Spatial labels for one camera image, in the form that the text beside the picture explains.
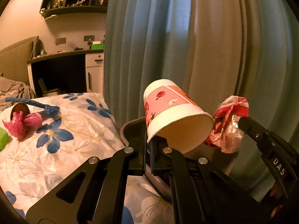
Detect pink crumpled plastic bag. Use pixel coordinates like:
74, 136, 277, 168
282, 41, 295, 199
3, 111, 43, 140

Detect blue grey curtain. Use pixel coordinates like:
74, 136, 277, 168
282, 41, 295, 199
102, 0, 299, 201

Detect red snack wrapper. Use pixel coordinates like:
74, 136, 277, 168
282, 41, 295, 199
204, 96, 249, 154

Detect green box on desk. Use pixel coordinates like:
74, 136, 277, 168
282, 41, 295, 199
91, 41, 104, 50

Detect white blue floral duvet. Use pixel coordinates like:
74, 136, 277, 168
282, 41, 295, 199
1, 93, 124, 216

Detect dark desk with white drawers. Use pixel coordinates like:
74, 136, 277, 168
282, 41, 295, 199
27, 50, 104, 97

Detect pink patterned paper cup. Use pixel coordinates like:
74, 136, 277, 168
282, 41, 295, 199
143, 79, 213, 154

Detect grey striped bed blanket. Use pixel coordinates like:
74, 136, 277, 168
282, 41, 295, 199
0, 77, 36, 111

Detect grey upholstered headboard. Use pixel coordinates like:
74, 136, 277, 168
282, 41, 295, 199
1, 36, 39, 85

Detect green fuzzy cloth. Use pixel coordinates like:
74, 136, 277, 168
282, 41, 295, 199
0, 127, 10, 151

